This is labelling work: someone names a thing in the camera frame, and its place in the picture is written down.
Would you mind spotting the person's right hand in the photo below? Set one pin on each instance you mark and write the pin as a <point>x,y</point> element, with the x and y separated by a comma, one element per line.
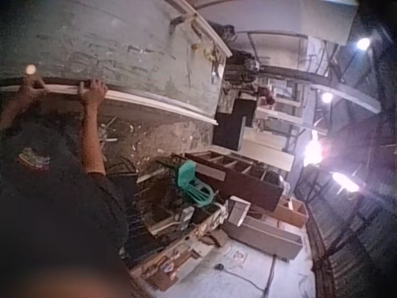
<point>93,93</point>

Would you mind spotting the person's left hand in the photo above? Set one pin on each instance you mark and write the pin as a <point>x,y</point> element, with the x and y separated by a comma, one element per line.
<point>29,88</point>

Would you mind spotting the person's left fingers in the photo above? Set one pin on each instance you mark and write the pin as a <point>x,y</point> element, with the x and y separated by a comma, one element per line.
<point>34,83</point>

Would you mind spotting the person's right fingers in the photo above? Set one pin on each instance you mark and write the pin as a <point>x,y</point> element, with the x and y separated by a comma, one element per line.
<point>93,84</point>

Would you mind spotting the white-edged plywood board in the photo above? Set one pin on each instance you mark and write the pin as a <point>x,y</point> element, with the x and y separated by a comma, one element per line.
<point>155,107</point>

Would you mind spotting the grey worn workbench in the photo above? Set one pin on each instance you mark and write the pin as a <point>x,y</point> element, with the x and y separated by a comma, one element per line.
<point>108,43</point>

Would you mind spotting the green plastic chair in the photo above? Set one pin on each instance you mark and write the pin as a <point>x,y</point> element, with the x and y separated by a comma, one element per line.
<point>187,177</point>

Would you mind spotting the black cabinet box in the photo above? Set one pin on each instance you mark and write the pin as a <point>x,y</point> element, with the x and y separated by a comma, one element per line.
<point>232,124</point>

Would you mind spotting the dark brown shelf cabinet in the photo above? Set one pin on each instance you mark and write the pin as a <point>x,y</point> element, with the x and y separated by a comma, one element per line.
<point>245,183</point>

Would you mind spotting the heap of wood scraps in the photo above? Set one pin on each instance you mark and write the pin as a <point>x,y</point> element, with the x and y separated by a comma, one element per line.
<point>180,245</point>

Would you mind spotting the white laminated board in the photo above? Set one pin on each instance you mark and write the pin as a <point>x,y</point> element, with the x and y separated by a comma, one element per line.
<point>266,153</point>

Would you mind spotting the small white box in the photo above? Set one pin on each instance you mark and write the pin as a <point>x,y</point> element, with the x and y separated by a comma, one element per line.
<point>239,212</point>

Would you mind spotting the printed paper sheet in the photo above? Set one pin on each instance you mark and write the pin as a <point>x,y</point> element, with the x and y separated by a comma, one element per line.
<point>238,256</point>

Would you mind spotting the long grey wooden box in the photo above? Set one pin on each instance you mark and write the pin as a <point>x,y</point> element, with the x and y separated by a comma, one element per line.
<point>263,237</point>

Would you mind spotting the bright ceiling lamp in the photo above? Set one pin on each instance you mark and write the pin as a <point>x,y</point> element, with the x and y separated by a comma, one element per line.
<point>363,43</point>
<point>326,97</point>
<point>345,182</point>
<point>312,150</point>

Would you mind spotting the light wooden open box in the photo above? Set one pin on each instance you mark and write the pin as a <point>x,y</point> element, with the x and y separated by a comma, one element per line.
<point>293,211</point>

